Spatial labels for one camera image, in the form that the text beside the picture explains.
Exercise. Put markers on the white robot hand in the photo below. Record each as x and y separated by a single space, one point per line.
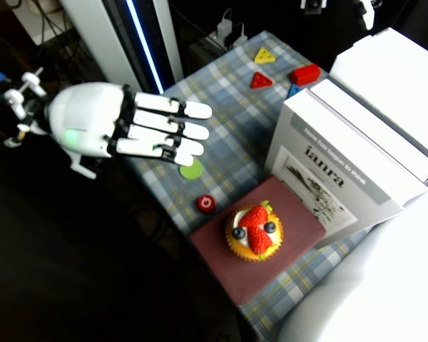
85 114

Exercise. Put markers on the white book box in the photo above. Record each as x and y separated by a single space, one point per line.
299 135

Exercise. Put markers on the maroon book gold emblem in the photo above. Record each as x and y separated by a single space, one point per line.
232 278

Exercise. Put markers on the white column blue light strip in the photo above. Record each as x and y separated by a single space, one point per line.
92 35

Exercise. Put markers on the white cabinet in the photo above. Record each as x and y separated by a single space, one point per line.
28 21

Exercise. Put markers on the green round sandwich cookie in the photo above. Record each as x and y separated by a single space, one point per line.
192 171

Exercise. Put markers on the red round cap white symbol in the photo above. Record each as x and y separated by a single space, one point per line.
205 203

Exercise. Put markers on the blue plaid tablecloth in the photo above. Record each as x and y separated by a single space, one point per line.
235 142

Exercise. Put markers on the white power adapter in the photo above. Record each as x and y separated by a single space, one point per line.
224 26

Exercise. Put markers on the white power plug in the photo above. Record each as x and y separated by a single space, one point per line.
240 35

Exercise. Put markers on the red triangle block three holes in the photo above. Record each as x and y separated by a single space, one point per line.
261 82

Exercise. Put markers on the yellow triangle block three holes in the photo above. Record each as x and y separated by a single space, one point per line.
264 57

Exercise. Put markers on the strawberry blueberry toy cupcake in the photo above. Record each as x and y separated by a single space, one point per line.
255 231

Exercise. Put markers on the blue triangle block three holes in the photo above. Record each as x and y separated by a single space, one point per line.
293 92

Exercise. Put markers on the red rectangular wooden block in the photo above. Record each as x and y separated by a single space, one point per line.
305 74

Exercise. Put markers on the small white black device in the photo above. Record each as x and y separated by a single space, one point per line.
312 5

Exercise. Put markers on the large white block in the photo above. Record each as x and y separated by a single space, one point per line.
396 78

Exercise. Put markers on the large white rounded object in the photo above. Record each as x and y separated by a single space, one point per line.
378 278

